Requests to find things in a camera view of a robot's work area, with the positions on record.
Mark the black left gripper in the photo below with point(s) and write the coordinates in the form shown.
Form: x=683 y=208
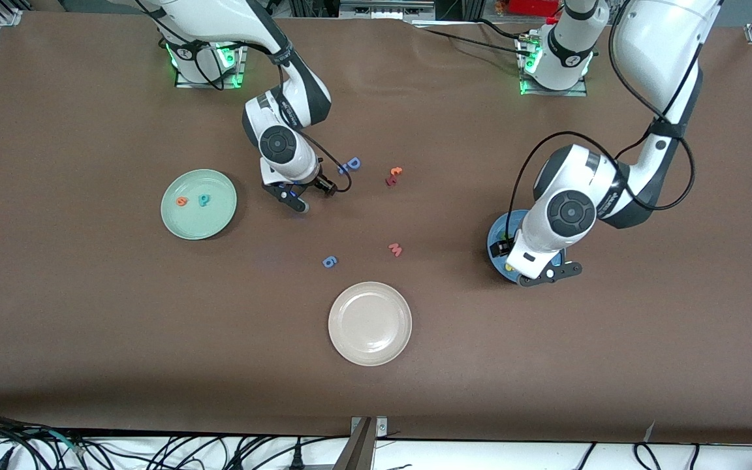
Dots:
x=499 y=249

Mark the black power plug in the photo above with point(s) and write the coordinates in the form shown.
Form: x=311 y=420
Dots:
x=297 y=460

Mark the red box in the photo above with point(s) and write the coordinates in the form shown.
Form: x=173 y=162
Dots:
x=532 y=6

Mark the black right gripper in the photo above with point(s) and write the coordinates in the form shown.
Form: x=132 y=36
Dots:
x=321 y=184

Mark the blue foam letter D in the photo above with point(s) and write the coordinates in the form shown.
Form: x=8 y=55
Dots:
x=355 y=164

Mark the blue round plate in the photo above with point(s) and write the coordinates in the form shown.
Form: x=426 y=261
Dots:
x=499 y=225

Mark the pale green round plate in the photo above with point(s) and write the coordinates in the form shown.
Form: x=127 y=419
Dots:
x=206 y=222

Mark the metal left arm base mount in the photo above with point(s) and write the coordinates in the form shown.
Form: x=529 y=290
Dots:
x=546 y=93

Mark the teal foam letter P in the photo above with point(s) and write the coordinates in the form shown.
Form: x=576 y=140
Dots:
x=201 y=203

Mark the pink foam letter w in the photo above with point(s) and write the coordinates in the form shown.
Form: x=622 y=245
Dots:
x=395 y=250

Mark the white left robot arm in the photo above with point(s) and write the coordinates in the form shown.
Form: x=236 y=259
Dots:
x=657 y=46

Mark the aluminium profile beam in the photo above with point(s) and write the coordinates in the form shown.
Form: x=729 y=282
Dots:
x=355 y=450

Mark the metal right arm base mount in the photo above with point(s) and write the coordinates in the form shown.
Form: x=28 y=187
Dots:
x=240 y=62

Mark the blue foam digit 6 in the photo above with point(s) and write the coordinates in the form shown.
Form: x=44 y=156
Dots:
x=334 y=260

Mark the white paper tag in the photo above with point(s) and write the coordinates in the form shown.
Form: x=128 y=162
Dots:
x=649 y=432

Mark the cream round plate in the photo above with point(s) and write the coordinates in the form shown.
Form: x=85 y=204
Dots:
x=369 y=323

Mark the grey power strip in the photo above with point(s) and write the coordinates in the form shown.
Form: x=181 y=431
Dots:
x=386 y=10

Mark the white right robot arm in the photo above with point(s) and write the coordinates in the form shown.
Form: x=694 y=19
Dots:
x=232 y=19

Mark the silver angle bracket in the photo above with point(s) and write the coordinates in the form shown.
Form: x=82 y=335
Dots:
x=381 y=425

